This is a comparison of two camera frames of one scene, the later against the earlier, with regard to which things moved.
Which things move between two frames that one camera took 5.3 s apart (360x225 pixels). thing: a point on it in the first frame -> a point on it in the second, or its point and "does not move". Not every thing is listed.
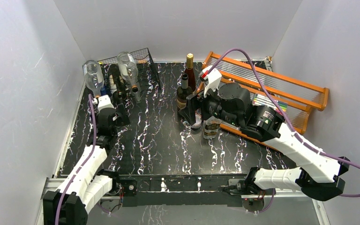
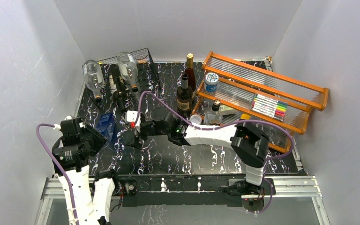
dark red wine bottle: x=190 y=71 does not move
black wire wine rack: x=115 y=86 does not move
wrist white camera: x=103 y=101 -> x=70 y=126
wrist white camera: x=212 y=77 -> x=131 y=116
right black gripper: x=192 y=102 -> x=142 y=135
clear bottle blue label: x=93 y=77 does not move
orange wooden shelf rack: x=293 y=99 does not move
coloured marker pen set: x=268 y=102 does not move
